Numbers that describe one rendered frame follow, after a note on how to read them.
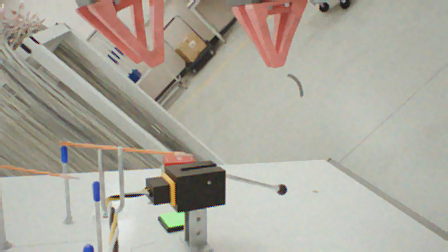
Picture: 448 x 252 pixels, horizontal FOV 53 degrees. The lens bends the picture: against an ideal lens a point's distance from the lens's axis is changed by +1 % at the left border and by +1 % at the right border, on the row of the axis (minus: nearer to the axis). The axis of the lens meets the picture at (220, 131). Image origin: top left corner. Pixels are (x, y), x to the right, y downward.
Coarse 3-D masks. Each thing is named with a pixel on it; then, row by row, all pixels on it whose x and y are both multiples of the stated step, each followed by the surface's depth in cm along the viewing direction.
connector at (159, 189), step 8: (160, 176) 49; (152, 184) 46; (160, 184) 46; (168, 184) 46; (152, 192) 46; (160, 192) 46; (168, 192) 46; (152, 200) 46; (160, 200) 46; (168, 200) 46
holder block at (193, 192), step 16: (208, 160) 51; (176, 176) 46; (192, 176) 46; (208, 176) 47; (224, 176) 48; (176, 192) 46; (192, 192) 47; (208, 192) 47; (224, 192) 48; (176, 208) 46; (192, 208) 47
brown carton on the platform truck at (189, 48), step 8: (192, 32) 757; (184, 40) 781; (192, 40) 755; (200, 40) 759; (176, 48) 787; (184, 48) 753; (192, 48) 756; (200, 48) 760; (184, 56) 772; (192, 56) 758
